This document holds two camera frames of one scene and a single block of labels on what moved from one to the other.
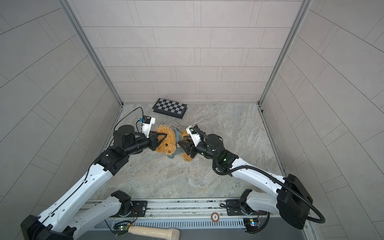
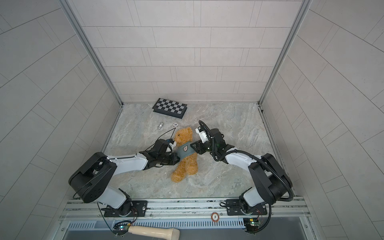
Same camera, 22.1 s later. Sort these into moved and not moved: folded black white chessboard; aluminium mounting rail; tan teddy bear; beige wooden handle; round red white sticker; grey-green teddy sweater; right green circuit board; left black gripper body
Moved: left black gripper body; grey-green teddy sweater; tan teddy bear
Not moved: aluminium mounting rail; round red white sticker; right green circuit board; folded black white chessboard; beige wooden handle
